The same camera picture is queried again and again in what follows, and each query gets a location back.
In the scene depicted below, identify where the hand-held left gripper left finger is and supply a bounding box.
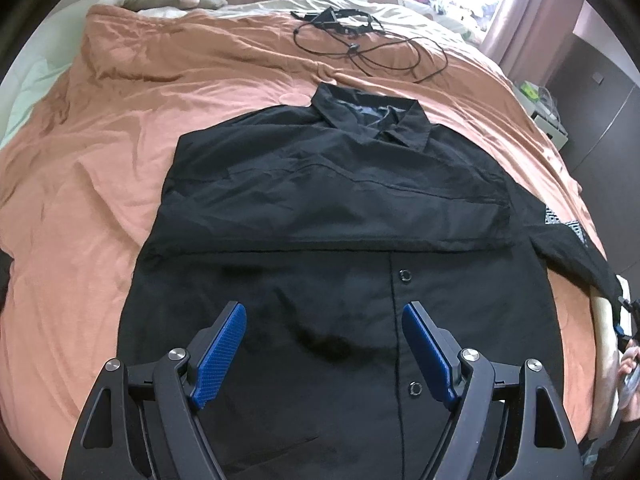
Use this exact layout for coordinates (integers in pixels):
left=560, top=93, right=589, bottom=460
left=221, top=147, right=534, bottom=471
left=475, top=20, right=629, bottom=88
left=61, top=301, right=248, bottom=480

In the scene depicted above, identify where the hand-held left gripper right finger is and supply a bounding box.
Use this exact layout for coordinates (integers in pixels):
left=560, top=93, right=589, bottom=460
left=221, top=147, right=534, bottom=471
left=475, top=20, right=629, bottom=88
left=401, top=301, right=586, bottom=480

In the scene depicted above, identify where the black button shirt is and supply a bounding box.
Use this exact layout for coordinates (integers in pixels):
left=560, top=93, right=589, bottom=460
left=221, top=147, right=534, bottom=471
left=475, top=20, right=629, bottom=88
left=116, top=83, right=625, bottom=480

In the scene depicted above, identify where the person's right hand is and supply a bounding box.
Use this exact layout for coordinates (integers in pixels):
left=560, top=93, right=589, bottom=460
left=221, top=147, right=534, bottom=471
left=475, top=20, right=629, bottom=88
left=602, top=347, right=640, bottom=417

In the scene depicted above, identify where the dark wardrobe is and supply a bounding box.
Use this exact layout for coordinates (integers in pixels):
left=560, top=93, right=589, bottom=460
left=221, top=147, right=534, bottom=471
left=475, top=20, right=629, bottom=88
left=550, top=0, right=640, bottom=281

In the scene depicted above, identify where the orange brown blanket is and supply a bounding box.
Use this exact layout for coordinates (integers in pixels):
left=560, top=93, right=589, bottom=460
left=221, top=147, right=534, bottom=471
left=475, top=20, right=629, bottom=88
left=0, top=4, right=608, bottom=480

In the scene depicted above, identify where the white bedside table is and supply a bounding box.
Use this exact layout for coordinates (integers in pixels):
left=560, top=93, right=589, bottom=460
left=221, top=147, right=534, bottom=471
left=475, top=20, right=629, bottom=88
left=516, top=80, right=571, bottom=150

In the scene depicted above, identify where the pink curtain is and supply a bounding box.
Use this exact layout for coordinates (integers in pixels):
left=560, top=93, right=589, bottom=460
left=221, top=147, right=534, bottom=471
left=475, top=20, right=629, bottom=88
left=479, top=0, right=585, bottom=82

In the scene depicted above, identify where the light green bed sheet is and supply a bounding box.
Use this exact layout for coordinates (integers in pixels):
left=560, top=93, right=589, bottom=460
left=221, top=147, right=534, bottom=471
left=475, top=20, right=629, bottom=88
left=0, top=0, right=92, bottom=148

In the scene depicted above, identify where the black headset cable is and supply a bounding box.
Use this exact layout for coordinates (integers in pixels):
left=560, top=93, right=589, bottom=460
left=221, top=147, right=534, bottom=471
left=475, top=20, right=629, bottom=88
left=291, top=7, right=447, bottom=83

